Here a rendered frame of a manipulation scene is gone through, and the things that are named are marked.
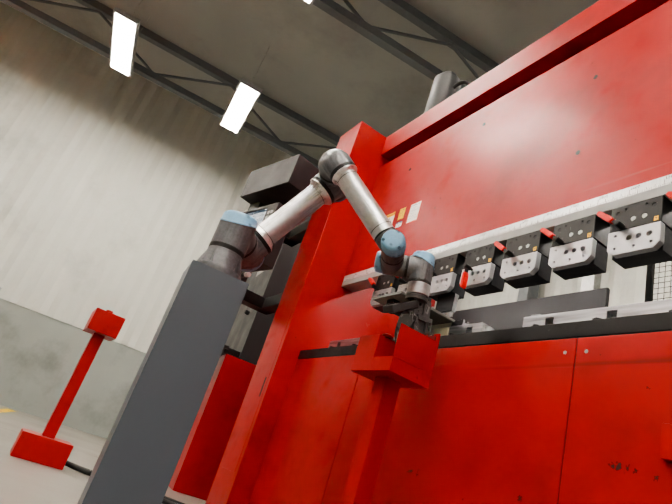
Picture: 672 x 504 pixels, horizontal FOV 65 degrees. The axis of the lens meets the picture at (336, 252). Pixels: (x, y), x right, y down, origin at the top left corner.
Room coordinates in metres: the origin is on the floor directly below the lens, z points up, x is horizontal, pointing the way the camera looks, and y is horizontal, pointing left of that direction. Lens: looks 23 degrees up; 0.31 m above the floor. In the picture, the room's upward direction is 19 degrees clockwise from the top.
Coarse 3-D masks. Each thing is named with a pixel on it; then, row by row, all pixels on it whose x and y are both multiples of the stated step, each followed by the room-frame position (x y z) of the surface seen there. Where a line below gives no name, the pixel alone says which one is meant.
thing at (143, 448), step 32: (192, 288) 1.49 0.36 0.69; (224, 288) 1.51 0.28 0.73; (192, 320) 1.50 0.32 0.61; (224, 320) 1.53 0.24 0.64; (160, 352) 1.49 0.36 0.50; (192, 352) 1.51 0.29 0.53; (160, 384) 1.50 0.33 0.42; (192, 384) 1.52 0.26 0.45; (128, 416) 1.48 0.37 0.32; (160, 416) 1.51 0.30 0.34; (192, 416) 1.53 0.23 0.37; (128, 448) 1.49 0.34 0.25; (160, 448) 1.52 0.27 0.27; (96, 480) 1.48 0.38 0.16; (128, 480) 1.50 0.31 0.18; (160, 480) 1.53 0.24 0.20
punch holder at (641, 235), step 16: (624, 208) 1.27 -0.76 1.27; (640, 208) 1.23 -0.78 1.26; (656, 208) 1.19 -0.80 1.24; (624, 224) 1.27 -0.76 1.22; (640, 224) 1.23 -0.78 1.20; (656, 224) 1.18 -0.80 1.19; (608, 240) 1.31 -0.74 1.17; (624, 240) 1.26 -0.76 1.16; (640, 240) 1.22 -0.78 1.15; (656, 240) 1.18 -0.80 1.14; (624, 256) 1.28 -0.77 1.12; (640, 256) 1.25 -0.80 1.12; (656, 256) 1.22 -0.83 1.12
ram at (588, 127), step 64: (576, 64) 1.50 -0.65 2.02; (640, 64) 1.27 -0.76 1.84; (448, 128) 2.17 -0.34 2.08; (512, 128) 1.76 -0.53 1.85; (576, 128) 1.46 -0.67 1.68; (640, 128) 1.25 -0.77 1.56; (384, 192) 2.58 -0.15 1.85; (448, 192) 2.05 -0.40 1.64; (512, 192) 1.69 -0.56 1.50; (576, 192) 1.43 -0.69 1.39
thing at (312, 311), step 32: (352, 128) 2.72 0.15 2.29; (352, 160) 2.64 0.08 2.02; (384, 160) 2.72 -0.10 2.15; (320, 224) 2.68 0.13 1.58; (352, 224) 2.69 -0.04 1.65; (320, 256) 2.64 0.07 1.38; (288, 288) 2.80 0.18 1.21; (320, 288) 2.67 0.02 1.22; (288, 320) 2.65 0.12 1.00; (320, 320) 2.69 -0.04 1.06; (352, 320) 2.77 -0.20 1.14; (384, 320) 2.85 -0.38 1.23; (288, 352) 2.64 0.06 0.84; (256, 384) 2.76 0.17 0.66; (288, 384) 2.67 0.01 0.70; (256, 416) 2.63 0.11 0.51; (256, 448) 2.65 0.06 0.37; (224, 480) 2.73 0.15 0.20
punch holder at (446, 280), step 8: (448, 256) 1.95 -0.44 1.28; (456, 256) 1.90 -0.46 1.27; (440, 264) 1.98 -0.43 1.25; (448, 264) 1.94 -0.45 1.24; (456, 264) 1.90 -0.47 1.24; (440, 272) 1.97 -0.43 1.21; (448, 272) 1.93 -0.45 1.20; (456, 272) 1.90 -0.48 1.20; (432, 280) 2.00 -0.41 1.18; (440, 280) 1.96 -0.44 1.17; (448, 280) 1.91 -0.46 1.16; (456, 280) 1.91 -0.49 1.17; (432, 288) 1.99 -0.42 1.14; (440, 288) 1.94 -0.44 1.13; (448, 288) 1.91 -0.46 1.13; (456, 288) 1.92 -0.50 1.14; (432, 296) 2.02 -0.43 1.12
